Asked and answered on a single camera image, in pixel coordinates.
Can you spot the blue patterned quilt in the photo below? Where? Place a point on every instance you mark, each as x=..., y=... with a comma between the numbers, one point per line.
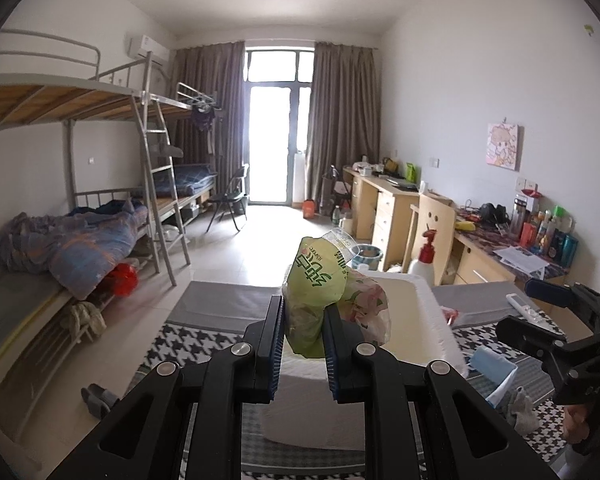
x=80, y=245

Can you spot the crumpled white plastic bag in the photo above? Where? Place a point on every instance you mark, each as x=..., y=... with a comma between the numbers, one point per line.
x=525, y=407

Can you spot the yellow object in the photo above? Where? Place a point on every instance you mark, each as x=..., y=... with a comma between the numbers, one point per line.
x=465, y=225

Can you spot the light blue packet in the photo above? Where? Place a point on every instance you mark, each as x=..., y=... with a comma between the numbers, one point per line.
x=492, y=370

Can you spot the white spray bottle red top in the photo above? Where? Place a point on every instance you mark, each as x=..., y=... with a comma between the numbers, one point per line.
x=422, y=260

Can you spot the brown curtain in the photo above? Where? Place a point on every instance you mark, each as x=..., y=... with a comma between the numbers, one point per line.
x=210, y=85
x=342, y=120

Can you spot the glass balcony door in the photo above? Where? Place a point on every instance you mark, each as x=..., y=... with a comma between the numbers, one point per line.
x=272, y=135

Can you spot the dark hanging clothes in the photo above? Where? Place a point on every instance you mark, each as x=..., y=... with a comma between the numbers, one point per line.
x=203, y=117

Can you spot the orange bucket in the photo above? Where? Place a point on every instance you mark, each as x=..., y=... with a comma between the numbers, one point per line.
x=308, y=208

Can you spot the white air conditioner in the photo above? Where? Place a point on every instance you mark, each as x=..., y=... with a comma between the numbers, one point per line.
x=147, y=47

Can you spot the dark blue bedding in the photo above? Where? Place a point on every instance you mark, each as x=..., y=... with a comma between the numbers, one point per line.
x=192, y=177

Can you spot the red packet in clear wrap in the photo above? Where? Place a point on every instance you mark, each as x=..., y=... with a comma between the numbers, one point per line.
x=450, y=315

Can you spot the row of toiletry bottles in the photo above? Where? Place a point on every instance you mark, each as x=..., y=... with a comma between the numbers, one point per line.
x=550, y=235

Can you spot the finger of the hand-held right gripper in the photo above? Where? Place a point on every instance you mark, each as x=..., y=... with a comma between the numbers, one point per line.
x=525, y=332
x=555, y=292

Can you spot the houndstooth table cloth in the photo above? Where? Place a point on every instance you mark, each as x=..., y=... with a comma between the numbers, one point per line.
x=205, y=320

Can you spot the person's right hand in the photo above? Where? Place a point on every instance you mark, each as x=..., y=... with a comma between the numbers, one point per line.
x=575, y=425

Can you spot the black folding chair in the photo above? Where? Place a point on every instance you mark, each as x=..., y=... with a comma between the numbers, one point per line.
x=230, y=195

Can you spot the yellowish cloth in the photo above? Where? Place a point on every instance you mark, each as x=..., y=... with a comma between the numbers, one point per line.
x=82, y=320

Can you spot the black bag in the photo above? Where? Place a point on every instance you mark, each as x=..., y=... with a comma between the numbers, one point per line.
x=495, y=212

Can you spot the folding chair by curtain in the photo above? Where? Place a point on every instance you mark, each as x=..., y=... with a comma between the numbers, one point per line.
x=340, y=187

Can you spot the white foam box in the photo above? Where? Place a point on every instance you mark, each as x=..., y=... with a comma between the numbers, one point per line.
x=420, y=315

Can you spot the floral plastic bag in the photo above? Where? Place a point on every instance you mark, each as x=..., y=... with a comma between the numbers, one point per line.
x=367, y=305

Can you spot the grey metal bunk bed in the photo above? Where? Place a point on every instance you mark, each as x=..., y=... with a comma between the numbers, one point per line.
x=190, y=105
x=40, y=95

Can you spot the red plastic bag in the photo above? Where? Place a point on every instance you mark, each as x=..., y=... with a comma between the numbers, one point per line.
x=125, y=280

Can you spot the pair of grey slippers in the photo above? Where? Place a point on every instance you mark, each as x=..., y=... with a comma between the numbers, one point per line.
x=100, y=400

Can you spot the blue waste bin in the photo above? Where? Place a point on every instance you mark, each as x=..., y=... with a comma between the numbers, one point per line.
x=367, y=255

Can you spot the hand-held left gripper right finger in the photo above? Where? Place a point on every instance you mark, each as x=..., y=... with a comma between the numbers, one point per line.
x=331, y=365

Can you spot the wooden chair with smiley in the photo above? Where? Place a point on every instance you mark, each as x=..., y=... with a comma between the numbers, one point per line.
x=437, y=215

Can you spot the grey metal bed ladder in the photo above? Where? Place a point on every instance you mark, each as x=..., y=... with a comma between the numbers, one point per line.
x=155, y=175

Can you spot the light wooden desk patterned cover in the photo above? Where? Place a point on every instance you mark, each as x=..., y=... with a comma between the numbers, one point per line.
x=480, y=265

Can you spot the pink wall picture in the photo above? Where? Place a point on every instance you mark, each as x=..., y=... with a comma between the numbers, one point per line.
x=504, y=145

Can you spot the water bottles on floor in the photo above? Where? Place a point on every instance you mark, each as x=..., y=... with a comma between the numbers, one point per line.
x=341, y=217

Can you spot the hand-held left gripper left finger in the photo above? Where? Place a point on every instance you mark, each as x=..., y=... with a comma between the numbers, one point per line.
x=276, y=355

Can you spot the green plastic bag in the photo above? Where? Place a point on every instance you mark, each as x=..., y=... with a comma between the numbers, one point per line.
x=307, y=290

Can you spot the white remote control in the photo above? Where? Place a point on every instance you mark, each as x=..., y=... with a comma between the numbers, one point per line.
x=527, y=310

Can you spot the light wooden desk with drawers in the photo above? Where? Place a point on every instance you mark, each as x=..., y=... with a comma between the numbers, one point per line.
x=385, y=210

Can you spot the white printed papers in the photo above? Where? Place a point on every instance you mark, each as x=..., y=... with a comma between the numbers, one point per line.
x=522, y=258

